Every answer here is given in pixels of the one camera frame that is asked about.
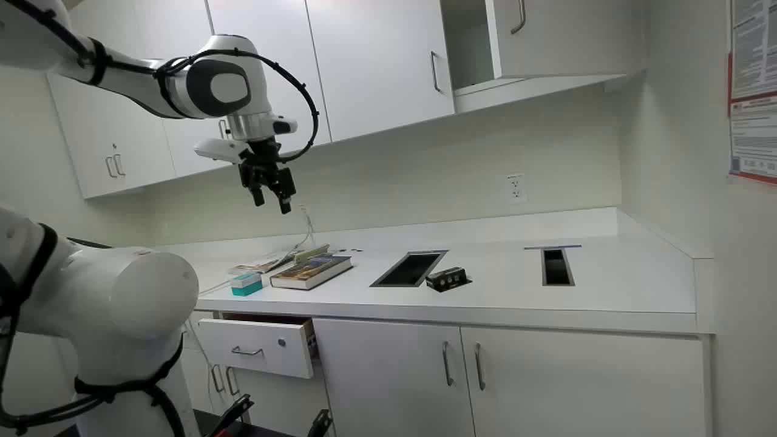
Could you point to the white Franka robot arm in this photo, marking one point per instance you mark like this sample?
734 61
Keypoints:
121 300

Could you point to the white wall outlet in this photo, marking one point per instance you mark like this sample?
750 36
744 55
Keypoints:
514 187

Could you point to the white text wall poster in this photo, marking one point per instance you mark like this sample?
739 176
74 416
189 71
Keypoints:
755 49

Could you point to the black red clamp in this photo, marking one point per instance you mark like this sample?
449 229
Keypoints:
234 414
321 423

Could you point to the white cabinet drawer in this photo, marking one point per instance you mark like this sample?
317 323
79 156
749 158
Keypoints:
257 348

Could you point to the red bordered text poster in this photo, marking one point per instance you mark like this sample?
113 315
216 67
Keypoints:
755 136

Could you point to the open white upper cabinet door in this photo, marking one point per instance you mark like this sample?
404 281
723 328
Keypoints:
567 39

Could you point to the teal small box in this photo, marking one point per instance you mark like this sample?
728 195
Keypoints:
246 284

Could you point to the open white upper cabinet shelf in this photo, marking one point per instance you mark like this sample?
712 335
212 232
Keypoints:
469 49

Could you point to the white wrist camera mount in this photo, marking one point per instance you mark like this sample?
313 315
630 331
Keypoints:
216 152

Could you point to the white lower cabinet door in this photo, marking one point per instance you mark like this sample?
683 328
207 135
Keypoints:
378 380
582 390
207 390
274 402

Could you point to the narrow rectangular countertop opening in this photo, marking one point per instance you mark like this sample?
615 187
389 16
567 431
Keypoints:
557 267

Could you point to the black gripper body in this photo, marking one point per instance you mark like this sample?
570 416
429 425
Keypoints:
263 167

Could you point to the small black device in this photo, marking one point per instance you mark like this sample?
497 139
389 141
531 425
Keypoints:
448 281

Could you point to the dark hardcover book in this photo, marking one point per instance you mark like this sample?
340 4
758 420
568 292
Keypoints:
310 270

